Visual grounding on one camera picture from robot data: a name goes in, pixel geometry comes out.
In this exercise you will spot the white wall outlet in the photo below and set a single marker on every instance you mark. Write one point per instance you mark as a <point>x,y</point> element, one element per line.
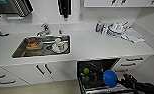
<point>80,15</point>

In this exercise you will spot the wide white drawer unit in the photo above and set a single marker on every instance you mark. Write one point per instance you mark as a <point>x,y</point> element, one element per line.
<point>1,78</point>

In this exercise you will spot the blue bowl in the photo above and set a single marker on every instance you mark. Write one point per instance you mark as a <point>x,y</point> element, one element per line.
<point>109,78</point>

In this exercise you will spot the white cup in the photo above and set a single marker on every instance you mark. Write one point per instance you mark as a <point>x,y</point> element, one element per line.
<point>59,46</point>

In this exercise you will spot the narrow white drawer unit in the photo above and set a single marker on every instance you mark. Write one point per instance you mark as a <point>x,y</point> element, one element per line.
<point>129,63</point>

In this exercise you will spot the three-door white wall cabinet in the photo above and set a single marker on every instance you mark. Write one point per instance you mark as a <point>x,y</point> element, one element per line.
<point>123,2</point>

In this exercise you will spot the black soap dispenser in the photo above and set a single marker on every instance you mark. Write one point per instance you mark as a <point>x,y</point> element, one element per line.
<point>64,8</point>

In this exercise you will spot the grey paper towel dispenser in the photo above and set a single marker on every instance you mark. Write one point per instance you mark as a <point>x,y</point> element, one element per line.
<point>13,6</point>

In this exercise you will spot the stainless steel dishwasher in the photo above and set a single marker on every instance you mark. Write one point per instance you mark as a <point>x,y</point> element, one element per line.
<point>93,83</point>

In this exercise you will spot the chrome faucet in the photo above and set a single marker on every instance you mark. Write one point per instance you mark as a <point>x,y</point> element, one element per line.
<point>43,30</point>

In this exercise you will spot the white dish cloth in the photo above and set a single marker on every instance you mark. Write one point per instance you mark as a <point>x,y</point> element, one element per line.
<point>133,36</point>

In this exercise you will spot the orange item in sink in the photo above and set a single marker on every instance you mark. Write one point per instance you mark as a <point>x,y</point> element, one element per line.
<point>34,45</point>

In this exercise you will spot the steel sink basin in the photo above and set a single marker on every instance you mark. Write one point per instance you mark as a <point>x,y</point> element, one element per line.
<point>41,48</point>

